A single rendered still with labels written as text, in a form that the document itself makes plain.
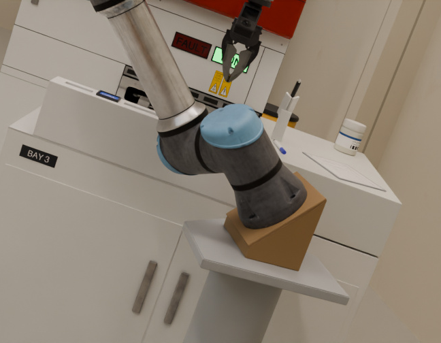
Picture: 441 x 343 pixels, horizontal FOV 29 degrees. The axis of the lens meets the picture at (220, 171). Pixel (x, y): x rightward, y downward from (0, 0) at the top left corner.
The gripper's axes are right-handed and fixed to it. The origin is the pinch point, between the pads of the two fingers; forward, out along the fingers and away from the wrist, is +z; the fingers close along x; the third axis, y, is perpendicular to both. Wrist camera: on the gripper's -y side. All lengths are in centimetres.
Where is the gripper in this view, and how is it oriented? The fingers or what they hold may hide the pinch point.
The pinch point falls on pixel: (229, 77)
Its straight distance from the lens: 205.2
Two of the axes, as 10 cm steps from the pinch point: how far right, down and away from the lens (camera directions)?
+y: 0.2, -2.1, 9.8
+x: -9.4, -3.3, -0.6
